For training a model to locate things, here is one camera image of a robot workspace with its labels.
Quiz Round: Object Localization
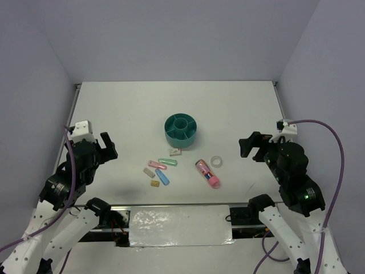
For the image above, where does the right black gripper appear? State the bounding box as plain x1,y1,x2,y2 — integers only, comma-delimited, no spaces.
238,129,287,181

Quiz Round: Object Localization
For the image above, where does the pink translucent highlighter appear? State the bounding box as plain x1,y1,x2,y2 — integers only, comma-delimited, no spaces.
148,160,167,170

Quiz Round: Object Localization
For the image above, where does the grey white eraser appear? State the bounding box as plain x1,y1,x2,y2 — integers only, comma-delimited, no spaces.
143,168,155,178

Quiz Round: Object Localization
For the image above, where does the pink capped crayon tube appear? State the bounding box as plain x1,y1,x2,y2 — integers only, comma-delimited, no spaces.
195,159,220,189

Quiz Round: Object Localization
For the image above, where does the small tan eraser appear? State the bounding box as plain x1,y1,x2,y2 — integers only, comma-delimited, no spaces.
151,180,160,187

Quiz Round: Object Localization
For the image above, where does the blue translucent highlighter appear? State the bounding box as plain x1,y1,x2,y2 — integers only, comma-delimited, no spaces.
155,168,170,186

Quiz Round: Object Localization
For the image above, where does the green translucent highlighter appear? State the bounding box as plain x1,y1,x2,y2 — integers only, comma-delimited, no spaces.
158,158,177,167

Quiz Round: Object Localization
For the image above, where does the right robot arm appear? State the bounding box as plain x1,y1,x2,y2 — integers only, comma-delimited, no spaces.
238,131,347,273

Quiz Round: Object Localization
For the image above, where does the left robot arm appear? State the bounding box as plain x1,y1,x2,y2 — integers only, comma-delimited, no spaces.
1,131,124,273

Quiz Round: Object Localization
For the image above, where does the clear tape roll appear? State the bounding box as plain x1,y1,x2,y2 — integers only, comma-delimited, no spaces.
210,155,223,168

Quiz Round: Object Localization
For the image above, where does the teal round desk organizer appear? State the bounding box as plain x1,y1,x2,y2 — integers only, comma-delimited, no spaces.
164,113,197,148

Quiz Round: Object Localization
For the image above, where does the silver foil tape sheet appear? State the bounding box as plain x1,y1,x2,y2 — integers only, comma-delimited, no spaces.
129,206,234,247

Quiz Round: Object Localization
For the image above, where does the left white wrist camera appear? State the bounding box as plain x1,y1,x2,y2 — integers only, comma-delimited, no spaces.
70,120,96,143

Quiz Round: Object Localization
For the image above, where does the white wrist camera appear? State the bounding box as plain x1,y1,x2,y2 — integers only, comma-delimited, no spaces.
269,119,298,143
70,120,96,143

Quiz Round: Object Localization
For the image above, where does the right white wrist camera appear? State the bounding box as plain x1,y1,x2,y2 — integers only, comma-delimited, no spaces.
269,119,298,143

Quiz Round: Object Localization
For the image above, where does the metal front rail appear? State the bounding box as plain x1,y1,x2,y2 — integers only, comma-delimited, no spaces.
68,201,286,232

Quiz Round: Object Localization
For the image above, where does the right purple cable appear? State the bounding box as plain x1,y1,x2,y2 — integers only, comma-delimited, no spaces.
253,119,344,274

